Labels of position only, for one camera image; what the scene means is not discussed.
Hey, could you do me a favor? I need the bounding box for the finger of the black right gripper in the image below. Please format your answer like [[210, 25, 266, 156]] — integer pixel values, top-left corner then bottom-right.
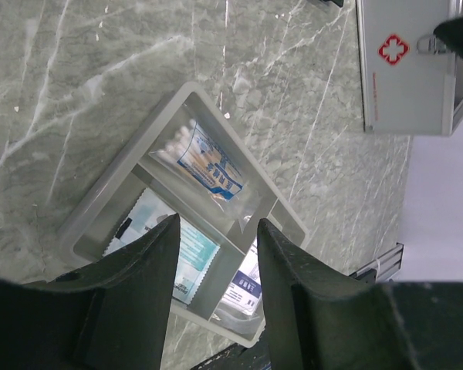
[[434, 16, 463, 59]]

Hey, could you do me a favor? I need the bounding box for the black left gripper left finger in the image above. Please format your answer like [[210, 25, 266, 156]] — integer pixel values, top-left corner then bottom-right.
[[0, 214, 182, 370]]

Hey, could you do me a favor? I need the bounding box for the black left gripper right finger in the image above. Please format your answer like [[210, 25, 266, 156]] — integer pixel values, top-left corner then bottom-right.
[[257, 219, 463, 369]]

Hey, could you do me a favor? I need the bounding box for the grey metal case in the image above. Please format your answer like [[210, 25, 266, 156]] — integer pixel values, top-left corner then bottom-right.
[[356, 0, 463, 136]]

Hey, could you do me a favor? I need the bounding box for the white gauze pad packet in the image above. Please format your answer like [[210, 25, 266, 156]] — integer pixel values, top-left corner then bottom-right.
[[211, 239, 262, 335]]

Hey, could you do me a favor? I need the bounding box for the light blue mask packet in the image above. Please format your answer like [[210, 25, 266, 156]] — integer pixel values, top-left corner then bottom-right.
[[103, 188, 220, 305]]

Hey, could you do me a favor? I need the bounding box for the grey plastic tray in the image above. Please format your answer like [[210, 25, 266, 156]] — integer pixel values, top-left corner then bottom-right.
[[59, 82, 308, 347]]

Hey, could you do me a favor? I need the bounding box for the bag of cotton swabs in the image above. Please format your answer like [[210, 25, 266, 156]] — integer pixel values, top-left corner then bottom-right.
[[149, 119, 260, 230]]

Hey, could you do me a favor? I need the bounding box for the black white chessboard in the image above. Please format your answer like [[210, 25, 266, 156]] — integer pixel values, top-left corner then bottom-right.
[[308, 0, 345, 8]]

